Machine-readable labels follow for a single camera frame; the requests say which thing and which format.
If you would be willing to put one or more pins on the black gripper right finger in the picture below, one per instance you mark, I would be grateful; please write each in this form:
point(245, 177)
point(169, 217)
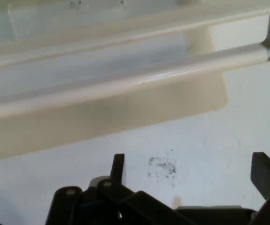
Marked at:
point(265, 178)

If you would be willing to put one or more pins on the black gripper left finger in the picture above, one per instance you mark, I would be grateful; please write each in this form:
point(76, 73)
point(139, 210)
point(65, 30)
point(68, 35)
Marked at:
point(116, 187)

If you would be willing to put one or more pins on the white plastic dish rack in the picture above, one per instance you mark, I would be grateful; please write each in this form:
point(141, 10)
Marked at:
point(102, 77)

